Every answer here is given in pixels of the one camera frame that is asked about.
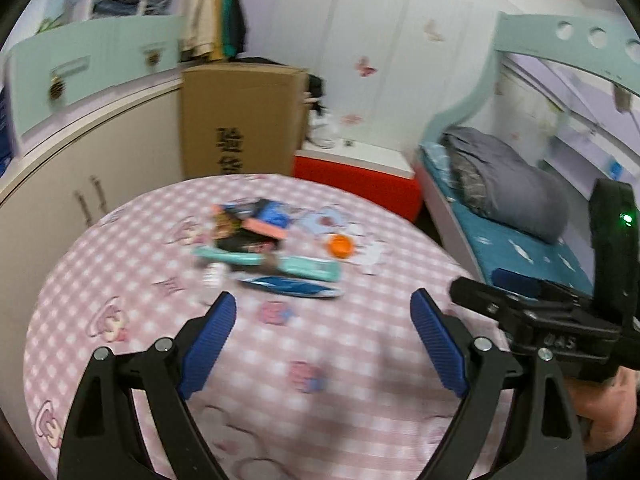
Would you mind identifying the pink checkered tablecloth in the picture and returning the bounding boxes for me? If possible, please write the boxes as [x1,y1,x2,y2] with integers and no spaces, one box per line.
[23,176,462,479]

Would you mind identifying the blue snack wrapper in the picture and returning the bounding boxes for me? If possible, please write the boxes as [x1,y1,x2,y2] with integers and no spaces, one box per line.
[235,274,343,299]

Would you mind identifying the dark blue pink snack bag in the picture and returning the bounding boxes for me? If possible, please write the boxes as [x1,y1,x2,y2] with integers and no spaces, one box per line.
[212,198,293,254]

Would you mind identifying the grey folded quilt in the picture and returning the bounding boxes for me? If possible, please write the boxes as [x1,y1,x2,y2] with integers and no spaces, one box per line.
[439,127,568,244]

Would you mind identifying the teal bed mattress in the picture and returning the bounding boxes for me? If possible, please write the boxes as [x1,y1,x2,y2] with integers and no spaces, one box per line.
[413,148,592,292]

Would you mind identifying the large cardboard box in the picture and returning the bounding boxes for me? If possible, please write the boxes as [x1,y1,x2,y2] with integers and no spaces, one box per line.
[180,63,308,179]

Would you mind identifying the red storage bench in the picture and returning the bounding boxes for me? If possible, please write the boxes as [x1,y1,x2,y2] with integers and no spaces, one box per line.
[293,142,423,222]

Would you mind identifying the teal wet wipes packet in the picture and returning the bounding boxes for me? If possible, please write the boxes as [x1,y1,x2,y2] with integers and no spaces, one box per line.
[192,246,342,283]

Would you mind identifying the person right hand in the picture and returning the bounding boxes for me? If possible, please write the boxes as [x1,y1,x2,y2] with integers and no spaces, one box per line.
[565,367,639,454]

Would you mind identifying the white plastic bag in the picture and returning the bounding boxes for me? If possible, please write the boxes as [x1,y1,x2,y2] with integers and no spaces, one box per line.
[306,110,340,150]

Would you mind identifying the mint green bed frame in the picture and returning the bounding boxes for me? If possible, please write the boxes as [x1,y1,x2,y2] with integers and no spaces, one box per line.
[422,13,639,142]

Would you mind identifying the mint green drawer cabinet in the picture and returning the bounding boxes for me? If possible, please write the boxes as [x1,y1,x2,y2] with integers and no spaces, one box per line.
[6,15,183,142]

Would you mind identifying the hanging clothes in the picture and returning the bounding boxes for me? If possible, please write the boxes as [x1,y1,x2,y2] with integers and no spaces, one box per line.
[180,0,247,62]

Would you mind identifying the orange plastic lid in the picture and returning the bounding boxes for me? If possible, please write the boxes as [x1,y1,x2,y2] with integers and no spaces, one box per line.
[326,234,355,259]

